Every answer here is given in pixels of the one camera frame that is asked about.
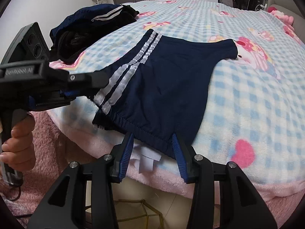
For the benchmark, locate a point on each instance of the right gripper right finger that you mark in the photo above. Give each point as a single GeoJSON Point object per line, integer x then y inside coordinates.
{"type": "Point", "coordinates": [241, 206]}

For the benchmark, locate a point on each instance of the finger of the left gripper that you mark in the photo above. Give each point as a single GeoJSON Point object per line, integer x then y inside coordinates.
{"type": "Point", "coordinates": [53, 100]}
{"type": "Point", "coordinates": [96, 79]}

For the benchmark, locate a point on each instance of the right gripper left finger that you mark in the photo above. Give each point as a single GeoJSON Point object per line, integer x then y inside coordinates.
{"type": "Point", "coordinates": [63, 206]}

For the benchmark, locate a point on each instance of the navy blue shorts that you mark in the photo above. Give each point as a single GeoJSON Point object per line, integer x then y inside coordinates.
{"type": "Point", "coordinates": [160, 88]}

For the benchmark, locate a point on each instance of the dark clothes pile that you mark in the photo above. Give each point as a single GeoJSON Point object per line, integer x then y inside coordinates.
{"type": "Point", "coordinates": [86, 26]}

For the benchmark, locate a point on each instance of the person's left hand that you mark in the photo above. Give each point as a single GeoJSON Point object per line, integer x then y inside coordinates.
{"type": "Point", "coordinates": [18, 151]}

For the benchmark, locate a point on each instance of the blue checkered cartoon blanket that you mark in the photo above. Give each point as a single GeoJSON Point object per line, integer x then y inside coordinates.
{"type": "Point", "coordinates": [255, 109]}

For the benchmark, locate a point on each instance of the pink plush toy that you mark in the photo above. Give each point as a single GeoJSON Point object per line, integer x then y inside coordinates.
{"type": "Point", "coordinates": [286, 19]}

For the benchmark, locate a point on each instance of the grey padded headboard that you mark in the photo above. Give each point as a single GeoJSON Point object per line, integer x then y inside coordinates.
{"type": "Point", "coordinates": [288, 7]}

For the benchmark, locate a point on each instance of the gold wire basket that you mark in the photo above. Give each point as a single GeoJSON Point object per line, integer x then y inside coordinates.
{"type": "Point", "coordinates": [137, 214]}

